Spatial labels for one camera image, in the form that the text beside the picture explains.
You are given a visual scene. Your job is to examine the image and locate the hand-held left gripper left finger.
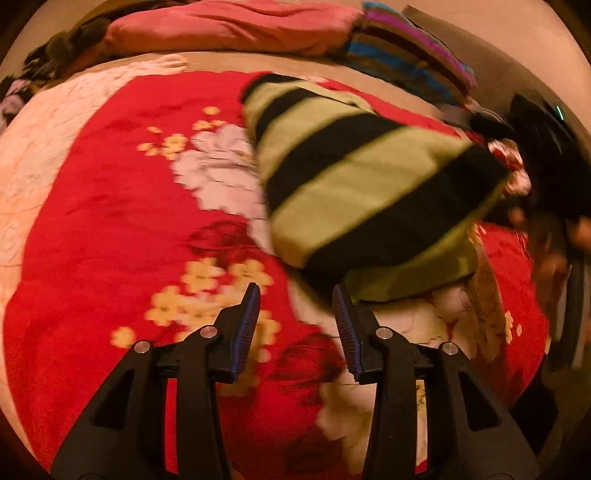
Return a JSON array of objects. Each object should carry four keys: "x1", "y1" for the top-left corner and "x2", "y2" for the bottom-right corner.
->
[{"x1": 51, "y1": 282, "x2": 262, "y2": 480}]

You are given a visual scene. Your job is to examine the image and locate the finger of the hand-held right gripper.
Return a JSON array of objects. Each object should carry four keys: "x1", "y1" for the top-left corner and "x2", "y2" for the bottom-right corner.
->
[{"x1": 467, "y1": 110, "x2": 517, "y2": 140}]

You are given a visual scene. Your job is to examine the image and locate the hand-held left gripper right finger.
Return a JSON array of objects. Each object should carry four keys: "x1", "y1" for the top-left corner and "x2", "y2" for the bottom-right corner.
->
[{"x1": 332, "y1": 284, "x2": 541, "y2": 480}]

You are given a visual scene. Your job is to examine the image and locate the green black striped sweater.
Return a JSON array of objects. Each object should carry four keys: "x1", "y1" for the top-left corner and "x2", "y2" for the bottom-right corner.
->
[{"x1": 240, "y1": 71, "x2": 514, "y2": 304}]

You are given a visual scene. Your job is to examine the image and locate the pile of clothes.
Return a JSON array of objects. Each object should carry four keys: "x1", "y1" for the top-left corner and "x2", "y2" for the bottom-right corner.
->
[{"x1": 0, "y1": 74, "x2": 38, "y2": 131}]

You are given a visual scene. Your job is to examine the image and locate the person's right hand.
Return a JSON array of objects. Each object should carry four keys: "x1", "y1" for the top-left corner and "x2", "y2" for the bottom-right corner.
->
[{"x1": 525, "y1": 210, "x2": 571, "y2": 324}]

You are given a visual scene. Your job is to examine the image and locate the colourful striped pillow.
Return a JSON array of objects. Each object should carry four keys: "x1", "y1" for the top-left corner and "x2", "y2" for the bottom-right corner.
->
[{"x1": 341, "y1": 2, "x2": 478, "y2": 106}]

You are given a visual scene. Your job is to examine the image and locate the red floral blanket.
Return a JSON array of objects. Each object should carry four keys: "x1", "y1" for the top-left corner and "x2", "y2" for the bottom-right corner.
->
[{"x1": 4, "y1": 69, "x2": 555, "y2": 480}]

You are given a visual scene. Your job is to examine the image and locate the beige bed sheet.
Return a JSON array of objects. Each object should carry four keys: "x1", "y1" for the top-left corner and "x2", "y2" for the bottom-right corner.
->
[{"x1": 182, "y1": 48, "x2": 468, "y2": 121}]

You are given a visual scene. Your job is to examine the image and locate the pink duvet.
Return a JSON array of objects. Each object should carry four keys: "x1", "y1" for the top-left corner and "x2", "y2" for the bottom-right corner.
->
[{"x1": 104, "y1": 0, "x2": 366, "y2": 59}]

